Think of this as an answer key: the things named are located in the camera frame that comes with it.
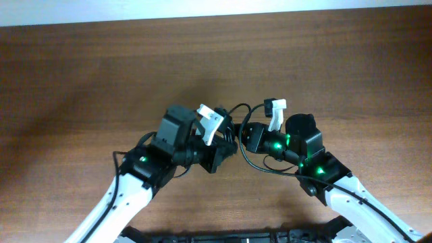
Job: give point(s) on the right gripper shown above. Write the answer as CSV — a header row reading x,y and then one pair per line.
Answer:
x,y
255,142

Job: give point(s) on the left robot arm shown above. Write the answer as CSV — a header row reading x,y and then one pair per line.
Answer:
x,y
184,138

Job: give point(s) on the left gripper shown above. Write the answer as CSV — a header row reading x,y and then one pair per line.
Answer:
x,y
217,151

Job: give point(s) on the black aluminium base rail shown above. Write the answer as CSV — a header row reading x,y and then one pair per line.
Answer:
x,y
338,229

